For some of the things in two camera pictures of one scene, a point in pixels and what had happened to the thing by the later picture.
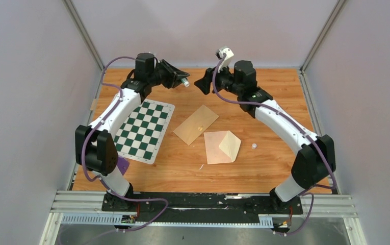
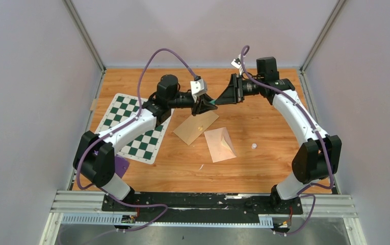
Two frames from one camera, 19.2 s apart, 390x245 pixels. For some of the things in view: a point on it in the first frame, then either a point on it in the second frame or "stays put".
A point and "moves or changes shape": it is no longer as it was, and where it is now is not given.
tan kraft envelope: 196,124 stays put
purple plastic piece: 122,165 stays put
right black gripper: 204,83 → 233,93
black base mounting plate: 203,206 stays put
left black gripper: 173,80 → 201,104
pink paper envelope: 221,147 moves or changes shape
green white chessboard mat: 142,136 stays put
